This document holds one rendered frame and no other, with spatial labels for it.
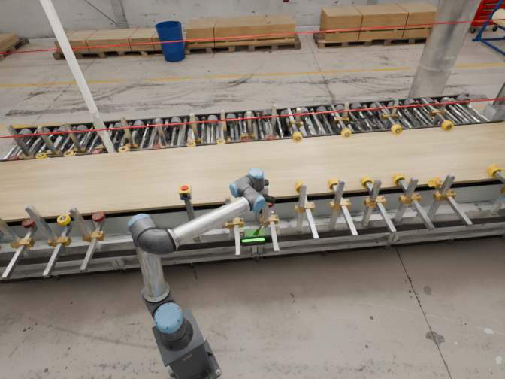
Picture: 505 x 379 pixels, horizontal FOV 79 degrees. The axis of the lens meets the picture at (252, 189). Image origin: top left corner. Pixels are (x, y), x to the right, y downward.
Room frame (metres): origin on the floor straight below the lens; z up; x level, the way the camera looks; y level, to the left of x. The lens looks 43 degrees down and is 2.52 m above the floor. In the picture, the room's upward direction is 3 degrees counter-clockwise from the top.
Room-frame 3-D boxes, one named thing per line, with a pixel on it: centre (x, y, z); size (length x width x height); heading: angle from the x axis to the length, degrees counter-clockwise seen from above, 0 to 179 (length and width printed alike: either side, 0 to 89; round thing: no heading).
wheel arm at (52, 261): (1.31, 1.37, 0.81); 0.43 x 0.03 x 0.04; 2
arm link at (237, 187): (1.27, 0.06, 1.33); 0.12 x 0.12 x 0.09; 35
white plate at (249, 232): (1.40, -0.05, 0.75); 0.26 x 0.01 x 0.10; 92
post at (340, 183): (1.45, -0.58, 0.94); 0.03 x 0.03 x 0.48; 2
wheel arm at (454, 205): (1.39, -1.38, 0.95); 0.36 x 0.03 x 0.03; 2
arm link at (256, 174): (1.35, -0.02, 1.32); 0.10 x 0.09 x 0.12; 125
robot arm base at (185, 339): (0.76, 0.51, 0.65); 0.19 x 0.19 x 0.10
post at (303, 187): (1.44, -0.33, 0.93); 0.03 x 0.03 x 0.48; 2
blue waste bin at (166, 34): (7.09, 1.57, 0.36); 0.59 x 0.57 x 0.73; 178
